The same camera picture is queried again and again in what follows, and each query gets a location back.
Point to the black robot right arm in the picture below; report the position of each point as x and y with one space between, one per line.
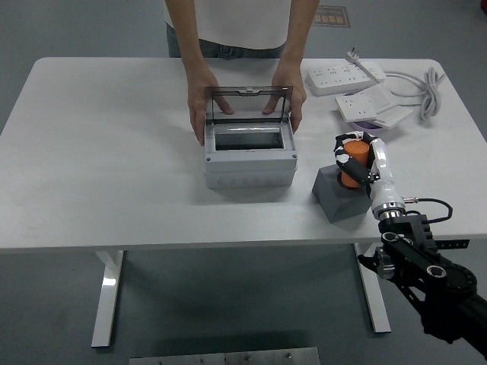
411 258

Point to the grey block holder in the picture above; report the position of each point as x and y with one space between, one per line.
342 207

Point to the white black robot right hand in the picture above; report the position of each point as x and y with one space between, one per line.
382 167

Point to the person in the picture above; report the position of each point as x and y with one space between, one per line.
243 23

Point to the person's left hand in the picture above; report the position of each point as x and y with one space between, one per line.
293 81

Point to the long white power strip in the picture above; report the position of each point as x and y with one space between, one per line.
335 81

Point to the orange cylinder battery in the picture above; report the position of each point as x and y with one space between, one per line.
357 152

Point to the grey electrical junction box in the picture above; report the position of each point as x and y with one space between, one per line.
251 167

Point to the brown floor sign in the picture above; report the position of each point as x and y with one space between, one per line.
335 17

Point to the transparent smoky box lid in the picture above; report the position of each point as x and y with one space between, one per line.
247 102

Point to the small white socket panel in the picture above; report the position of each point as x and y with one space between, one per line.
361 104

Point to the white table leg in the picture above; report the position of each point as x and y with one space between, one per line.
374 304
106 296

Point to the person's right hand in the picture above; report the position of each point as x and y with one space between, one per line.
199 99

